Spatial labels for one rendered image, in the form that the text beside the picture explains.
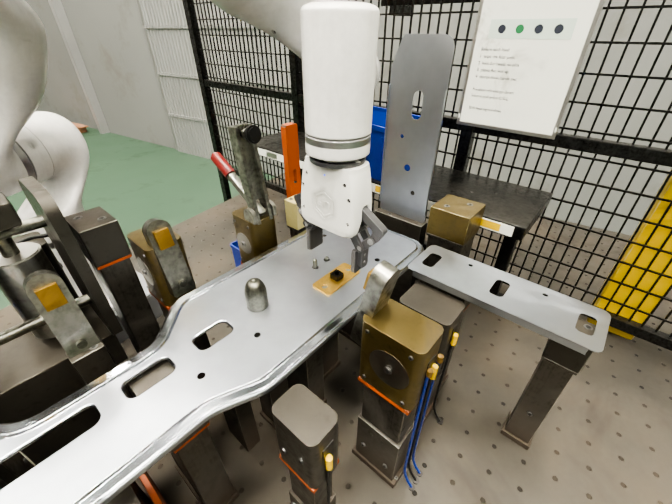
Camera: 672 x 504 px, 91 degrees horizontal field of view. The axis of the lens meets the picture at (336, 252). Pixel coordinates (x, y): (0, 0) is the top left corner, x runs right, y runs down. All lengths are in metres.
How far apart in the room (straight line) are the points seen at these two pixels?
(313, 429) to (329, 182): 0.29
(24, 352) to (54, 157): 0.38
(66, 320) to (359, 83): 0.46
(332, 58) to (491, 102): 0.59
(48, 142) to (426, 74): 0.71
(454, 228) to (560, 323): 0.24
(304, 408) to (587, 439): 0.60
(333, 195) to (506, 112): 0.57
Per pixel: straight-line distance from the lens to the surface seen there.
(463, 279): 0.59
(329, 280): 0.55
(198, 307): 0.54
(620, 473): 0.86
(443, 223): 0.68
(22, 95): 0.74
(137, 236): 0.62
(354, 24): 0.39
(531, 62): 0.90
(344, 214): 0.44
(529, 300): 0.59
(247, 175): 0.60
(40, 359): 0.63
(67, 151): 0.86
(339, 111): 0.40
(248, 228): 0.64
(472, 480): 0.73
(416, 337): 0.41
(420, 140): 0.69
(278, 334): 0.47
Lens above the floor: 1.35
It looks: 34 degrees down
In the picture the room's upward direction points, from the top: straight up
